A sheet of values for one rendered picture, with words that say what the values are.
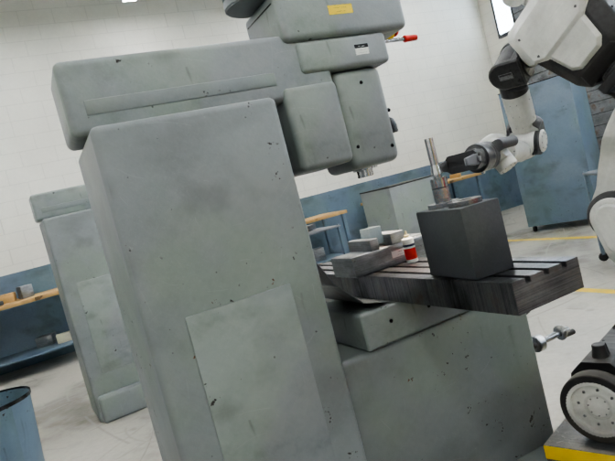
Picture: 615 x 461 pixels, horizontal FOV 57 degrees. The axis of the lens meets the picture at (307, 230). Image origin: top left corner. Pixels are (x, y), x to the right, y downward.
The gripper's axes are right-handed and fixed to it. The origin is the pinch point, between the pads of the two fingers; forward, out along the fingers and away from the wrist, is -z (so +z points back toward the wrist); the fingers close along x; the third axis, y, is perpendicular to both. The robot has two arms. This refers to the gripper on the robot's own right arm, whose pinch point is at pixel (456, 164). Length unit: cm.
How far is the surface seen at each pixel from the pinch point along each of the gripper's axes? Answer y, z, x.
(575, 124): -2, 574, -209
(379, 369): 55, -23, -28
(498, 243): 22.0, -13.4, 15.8
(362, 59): -39.6, 1.4, -25.6
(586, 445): 85, 4, 17
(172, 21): -295, 318, -625
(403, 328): 46, -12, -24
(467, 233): 17.1, -21.1, 12.7
